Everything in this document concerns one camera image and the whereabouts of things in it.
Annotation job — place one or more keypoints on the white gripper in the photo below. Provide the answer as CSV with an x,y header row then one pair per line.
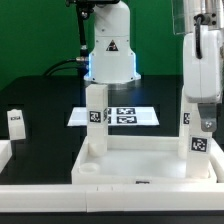
x,y
203,77

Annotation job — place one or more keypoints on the white marker sheet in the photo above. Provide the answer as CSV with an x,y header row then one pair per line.
x,y
118,116

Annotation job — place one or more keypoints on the black camera pole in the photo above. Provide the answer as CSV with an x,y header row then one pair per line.
x,y
83,10

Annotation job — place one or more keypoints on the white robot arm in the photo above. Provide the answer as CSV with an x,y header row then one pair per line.
x,y
201,22

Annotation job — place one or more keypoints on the white front fence bar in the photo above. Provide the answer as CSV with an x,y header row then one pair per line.
x,y
109,198

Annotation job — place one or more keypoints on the white desk top tray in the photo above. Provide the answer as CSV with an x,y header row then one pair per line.
x,y
141,159

